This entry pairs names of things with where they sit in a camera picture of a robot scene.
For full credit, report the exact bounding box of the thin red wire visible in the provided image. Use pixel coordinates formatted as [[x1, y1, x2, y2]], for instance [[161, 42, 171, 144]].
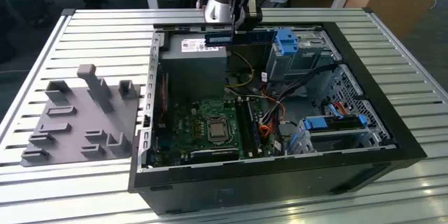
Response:
[[157, 73, 168, 127]]

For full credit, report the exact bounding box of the metal drive cage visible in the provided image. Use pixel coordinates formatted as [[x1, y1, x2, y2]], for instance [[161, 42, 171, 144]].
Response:
[[264, 30, 343, 81]]

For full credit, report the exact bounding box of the black graphics card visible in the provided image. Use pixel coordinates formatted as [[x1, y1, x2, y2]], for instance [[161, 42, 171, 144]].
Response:
[[189, 147, 241, 163]]

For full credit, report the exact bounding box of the blue disk carrier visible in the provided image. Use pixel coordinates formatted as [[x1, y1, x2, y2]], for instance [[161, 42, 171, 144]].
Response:
[[301, 115, 367, 132], [273, 30, 299, 56]]

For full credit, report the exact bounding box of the green motherboard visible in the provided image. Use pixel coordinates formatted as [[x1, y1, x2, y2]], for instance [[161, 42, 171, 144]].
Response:
[[155, 97, 283, 167]]

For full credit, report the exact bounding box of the grey power supply unit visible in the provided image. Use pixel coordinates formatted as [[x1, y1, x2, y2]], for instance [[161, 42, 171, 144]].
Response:
[[159, 35, 229, 105]]

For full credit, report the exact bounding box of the red flat data cable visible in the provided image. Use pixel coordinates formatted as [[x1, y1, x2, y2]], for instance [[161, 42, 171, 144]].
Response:
[[333, 101, 355, 116]]

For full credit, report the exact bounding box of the black cable bundle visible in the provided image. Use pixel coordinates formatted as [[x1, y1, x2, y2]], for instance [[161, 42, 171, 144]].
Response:
[[275, 64, 337, 103]]

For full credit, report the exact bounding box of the black open PC case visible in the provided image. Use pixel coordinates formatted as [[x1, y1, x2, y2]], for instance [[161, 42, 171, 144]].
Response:
[[128, 21, 428, 216]]

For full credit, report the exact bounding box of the black RAM slot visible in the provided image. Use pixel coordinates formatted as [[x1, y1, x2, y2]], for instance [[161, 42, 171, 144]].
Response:
[[233, 97, 255, 158]]

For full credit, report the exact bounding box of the blue RAM stick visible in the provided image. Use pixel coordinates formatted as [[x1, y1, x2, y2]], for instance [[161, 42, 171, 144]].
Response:
[[204, 31, 275, 45]]

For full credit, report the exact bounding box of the grey parts rack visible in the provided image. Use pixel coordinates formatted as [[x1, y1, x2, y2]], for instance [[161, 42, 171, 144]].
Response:
[[20, 63, 141, 167]]

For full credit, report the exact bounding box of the metal disk bay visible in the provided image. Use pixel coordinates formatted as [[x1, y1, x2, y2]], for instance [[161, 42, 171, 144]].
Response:
[[285, 115, 384, 155]]

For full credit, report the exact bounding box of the orange wire bundle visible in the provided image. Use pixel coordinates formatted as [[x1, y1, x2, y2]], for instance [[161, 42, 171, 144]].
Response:
[[257, 125, 275, 138]]

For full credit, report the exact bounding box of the CPU socket with silver CPU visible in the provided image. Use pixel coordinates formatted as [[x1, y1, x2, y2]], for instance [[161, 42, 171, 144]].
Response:
[[205, 117, 231, 145]]

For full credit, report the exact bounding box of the yellow wire bundle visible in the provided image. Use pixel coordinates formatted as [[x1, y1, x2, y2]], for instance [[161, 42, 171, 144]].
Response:
[[225, 51, 256, 89]]

